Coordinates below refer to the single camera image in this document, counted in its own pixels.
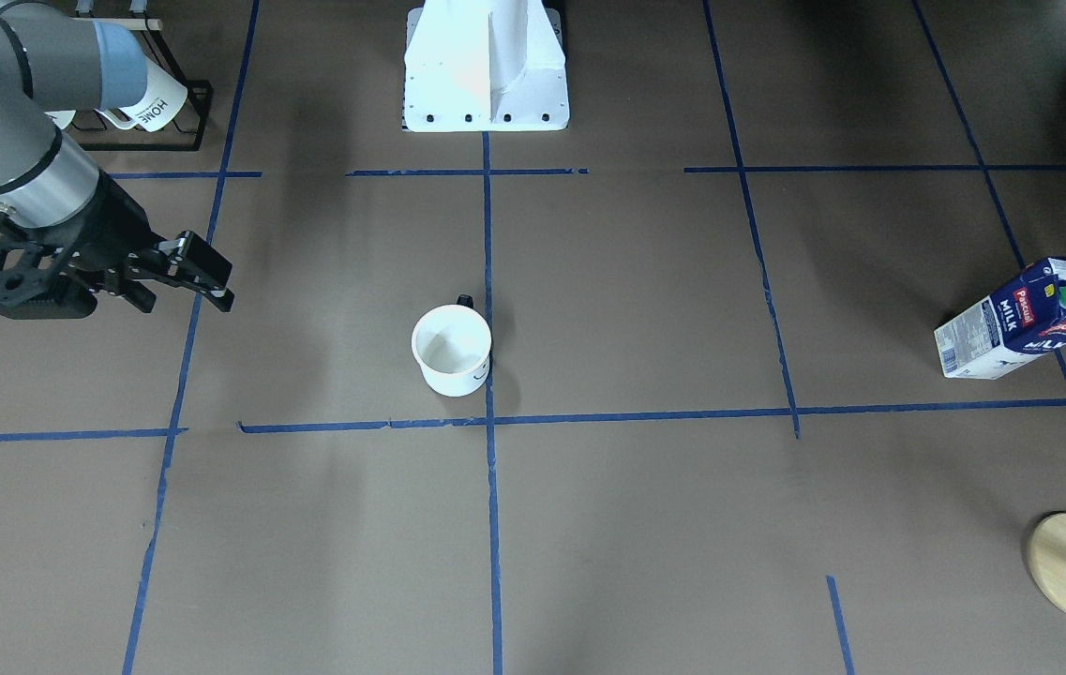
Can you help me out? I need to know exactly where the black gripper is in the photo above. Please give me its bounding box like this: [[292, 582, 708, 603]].
[[0, 172, 235, 314]]

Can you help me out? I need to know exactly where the white smiley face mug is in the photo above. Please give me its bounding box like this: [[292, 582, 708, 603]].
[[410, 294, 491, 398]]

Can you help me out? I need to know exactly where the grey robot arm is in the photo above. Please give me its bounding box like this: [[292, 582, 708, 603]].
[[0, 1, 235, 320]]

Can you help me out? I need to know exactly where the blue Pascual milk carton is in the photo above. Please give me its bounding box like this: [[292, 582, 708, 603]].
[[934, 257, 1066, 380]]

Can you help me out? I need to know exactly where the white ribbed HOME mug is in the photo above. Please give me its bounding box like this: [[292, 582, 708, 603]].
[[95, 61, 188, 132]]

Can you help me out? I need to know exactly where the white mug on rack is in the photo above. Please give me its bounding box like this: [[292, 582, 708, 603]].
[[45, 111, 77, 129]]

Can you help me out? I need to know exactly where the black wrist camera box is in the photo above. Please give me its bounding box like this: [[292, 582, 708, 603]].
[[0, 275, 98, 320]]

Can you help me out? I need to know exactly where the black wire mug rack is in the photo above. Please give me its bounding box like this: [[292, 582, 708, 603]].
[[58, 1, 214, 151]]

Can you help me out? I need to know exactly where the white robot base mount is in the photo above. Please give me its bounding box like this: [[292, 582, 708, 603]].
[[401, 1, 571, 133]]

